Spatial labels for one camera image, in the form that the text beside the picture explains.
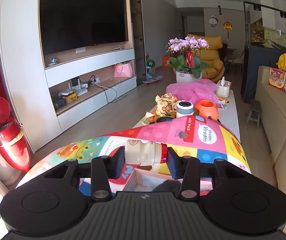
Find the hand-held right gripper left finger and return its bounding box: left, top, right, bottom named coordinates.
left=43, top=146, right=126, bottom=201

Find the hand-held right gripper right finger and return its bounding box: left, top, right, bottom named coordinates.
left=167, top=147, right=249, bottom=200

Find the black plush toy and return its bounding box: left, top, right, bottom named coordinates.
left=154, top=179, right=183, bottom=196

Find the pink cardboard box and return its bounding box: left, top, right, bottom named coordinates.
left=122, top=167, right=183, bottom=198

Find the small cartoon figurine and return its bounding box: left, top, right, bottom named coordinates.
left=124, top=139, right=168, bottom=166

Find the colourful cartoon play mat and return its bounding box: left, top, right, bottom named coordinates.
left=16, top=115, right=252, bottom=198

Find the fruit plate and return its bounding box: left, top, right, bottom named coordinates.
left=142, top=112, right=177, bottom=126

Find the white cylinder with dark top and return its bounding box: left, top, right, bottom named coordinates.
left=176, top=101, right=194, bottom=118

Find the cartoon print cloth bag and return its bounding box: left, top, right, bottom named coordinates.
left=155, top=93, right=179, bottom=117

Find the orange round toy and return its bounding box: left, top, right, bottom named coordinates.
left=194, top=100, right=219, bottom=121

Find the pink tulle cloth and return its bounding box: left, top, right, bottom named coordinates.
left=165, top=79, right=219, bottom=105

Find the skateboard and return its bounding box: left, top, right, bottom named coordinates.
left=142, top=75, right=163, bottom=86

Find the white router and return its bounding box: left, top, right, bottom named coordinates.
left=69, top=79, right=88, bottom=96

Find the white tissue box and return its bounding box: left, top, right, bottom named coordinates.
left=216, top=76, right=231, bottom=98

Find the pink gift bag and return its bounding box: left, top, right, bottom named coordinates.
left=113, top=62, right=133, bottom=78

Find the small grey stool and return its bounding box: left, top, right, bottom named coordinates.
left=246, top=99, right=261, bottom=128

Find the pink orchid plant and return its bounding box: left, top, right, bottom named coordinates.
left=168, top=36, right=210, bottom=83

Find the orange box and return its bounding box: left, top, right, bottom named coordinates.
left=162, top=55, right=174, bottom=68

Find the yellow armchair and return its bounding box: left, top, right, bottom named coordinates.
left=187, top=34, right=225, bottom=81

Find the white television cabinet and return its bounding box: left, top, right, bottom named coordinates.
left=0, top=0, right=138, bottom=153

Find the red trash bin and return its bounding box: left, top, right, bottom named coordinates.
left=0, top=97, right=31, bottom=172

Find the beige sofa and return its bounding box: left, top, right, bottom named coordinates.
left=255, top=65, right=286, bottom=233

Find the beige dining chair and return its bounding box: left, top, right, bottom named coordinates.
left=226, top=48, right=245, bottom=74

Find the dark fish tank cabinet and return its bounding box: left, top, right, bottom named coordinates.
left=240, top=44, right=286, bottom=103

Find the pink cartoon picture bag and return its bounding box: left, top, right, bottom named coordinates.
left=268, top=67, right=286, bottom=91

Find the hanging yellow ornament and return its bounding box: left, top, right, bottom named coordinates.
left=223, top=20, right=233, bottom=39

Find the black television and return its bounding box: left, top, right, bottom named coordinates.
left=39, top=0, right=130, bottom=57

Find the glass fish tank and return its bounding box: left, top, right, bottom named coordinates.
left=243, top=1, right=286, bottom=53

